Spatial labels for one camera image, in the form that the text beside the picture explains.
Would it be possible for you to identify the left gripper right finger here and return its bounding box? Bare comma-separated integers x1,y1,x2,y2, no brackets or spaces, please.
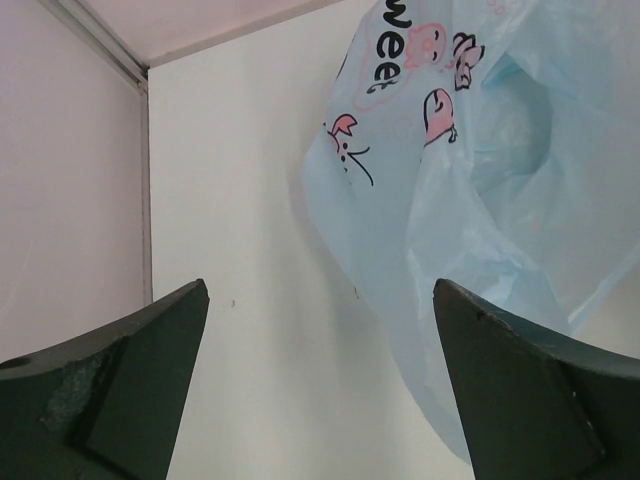
433,279,639,479

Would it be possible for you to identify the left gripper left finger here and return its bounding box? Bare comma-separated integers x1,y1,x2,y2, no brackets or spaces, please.
1,279,209,479

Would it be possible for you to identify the light blue plastic bag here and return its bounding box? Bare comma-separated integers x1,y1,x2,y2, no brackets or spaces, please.
304,1,639,459

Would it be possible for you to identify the aluminium corner post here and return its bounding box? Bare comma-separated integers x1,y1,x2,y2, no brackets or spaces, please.
32,1,152,310

